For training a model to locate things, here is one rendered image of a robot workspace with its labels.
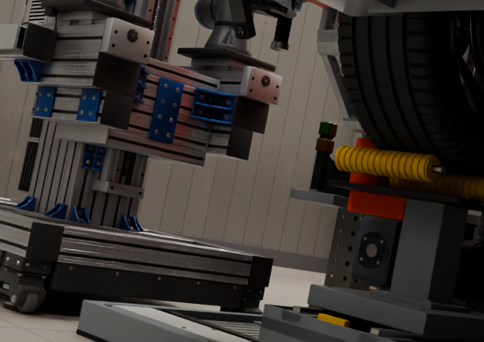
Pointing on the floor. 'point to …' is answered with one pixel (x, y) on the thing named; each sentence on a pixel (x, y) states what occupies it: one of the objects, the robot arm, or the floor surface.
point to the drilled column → (344, 252)
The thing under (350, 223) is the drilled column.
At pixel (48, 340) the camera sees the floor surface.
